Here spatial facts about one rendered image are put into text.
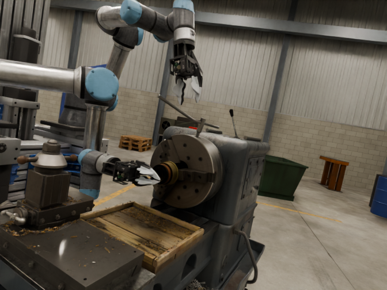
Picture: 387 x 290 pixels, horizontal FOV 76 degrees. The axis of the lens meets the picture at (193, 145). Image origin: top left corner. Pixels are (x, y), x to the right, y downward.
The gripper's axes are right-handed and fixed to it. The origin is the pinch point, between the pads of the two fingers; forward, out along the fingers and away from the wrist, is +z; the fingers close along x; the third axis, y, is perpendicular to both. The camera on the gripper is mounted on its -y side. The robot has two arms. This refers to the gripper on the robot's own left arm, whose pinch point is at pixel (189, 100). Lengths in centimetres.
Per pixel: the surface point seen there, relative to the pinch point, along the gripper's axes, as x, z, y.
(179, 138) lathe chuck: -11.3, 12.5, -11.2
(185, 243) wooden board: 0.7, 48.2, 8.1
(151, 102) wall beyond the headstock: -654, -228, -845
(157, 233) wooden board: -11.2, 46.7, 6.8
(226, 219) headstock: 2, 49, -27
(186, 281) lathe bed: -6, 67, -3
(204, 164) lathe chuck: -0.3, 23.8, -11.2
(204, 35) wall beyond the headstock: -399, -505, -908
